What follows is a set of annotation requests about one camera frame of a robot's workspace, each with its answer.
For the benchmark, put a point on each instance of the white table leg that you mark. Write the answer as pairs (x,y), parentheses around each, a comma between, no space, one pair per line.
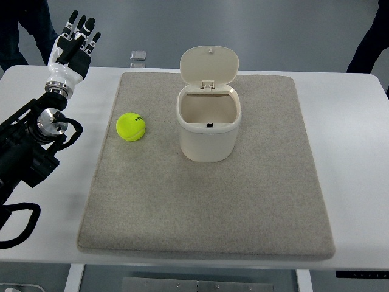
(304,280)
(74,278)

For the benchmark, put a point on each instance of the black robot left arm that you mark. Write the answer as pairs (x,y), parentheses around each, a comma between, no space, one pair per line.
(27,153)

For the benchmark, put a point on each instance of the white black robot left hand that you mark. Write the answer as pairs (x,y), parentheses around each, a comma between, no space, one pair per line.
(70,57)

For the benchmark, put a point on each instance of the person in dark clothes right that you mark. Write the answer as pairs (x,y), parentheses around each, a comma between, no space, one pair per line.
(373,43)

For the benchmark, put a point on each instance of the beige felt mat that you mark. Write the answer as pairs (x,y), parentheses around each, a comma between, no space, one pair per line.
(264,201)

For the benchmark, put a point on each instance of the cream lidded plastic box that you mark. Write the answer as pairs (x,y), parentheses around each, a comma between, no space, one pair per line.
(208,109)

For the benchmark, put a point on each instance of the yellow tennis ball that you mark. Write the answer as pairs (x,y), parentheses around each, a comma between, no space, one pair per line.
(130,127)

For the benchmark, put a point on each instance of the black table control panel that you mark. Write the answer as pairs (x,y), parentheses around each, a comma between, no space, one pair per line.
(362,274)

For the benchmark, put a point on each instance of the white right table leg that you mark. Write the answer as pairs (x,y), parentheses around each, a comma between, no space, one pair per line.
(304,280)

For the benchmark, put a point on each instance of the white left table leg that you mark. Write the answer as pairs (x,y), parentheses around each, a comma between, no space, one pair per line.
(74,278)

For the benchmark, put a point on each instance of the grey metal floor plate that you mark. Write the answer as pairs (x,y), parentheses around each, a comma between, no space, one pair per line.
(152,284)

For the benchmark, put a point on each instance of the clear floor socket cover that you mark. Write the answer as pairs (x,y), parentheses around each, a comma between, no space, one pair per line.
(138,55)

